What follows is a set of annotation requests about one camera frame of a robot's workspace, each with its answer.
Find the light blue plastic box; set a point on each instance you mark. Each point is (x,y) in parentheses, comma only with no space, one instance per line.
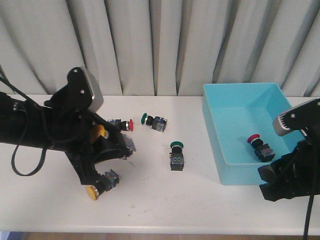
(232,113)

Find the green button front right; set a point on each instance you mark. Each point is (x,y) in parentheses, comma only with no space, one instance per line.
(176,156)

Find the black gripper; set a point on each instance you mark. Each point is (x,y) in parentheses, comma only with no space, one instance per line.
(297,174)
(68,130)

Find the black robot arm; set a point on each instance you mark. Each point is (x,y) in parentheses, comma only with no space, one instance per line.
(22,123)

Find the green button lying sideways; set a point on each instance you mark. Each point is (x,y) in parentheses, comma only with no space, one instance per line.
(157,123)

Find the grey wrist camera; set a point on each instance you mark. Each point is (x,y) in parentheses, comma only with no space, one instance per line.
(95,94)
(303,117)

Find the yellow button lying front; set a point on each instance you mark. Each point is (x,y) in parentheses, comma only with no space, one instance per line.
(107,181)

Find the yellow button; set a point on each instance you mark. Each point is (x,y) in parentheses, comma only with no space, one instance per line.
(100,131)
(107,181)

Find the red button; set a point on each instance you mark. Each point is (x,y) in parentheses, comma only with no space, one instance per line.
(262,150)

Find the red button lying sideways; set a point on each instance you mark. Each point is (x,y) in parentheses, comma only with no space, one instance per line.
(126,125)

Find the grey pleated curtain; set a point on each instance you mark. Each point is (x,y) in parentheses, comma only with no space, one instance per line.
(162,47)

